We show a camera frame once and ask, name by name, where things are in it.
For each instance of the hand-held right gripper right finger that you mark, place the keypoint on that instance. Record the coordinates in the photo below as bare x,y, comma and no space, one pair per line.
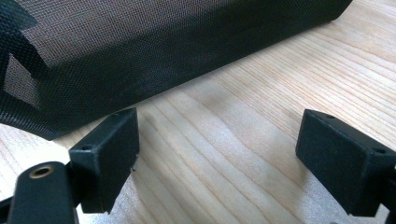
339,165

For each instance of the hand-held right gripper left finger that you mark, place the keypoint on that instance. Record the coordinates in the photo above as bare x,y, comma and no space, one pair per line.
106,161

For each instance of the black mesh bag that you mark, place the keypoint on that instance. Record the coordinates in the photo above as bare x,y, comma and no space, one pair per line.
162,46

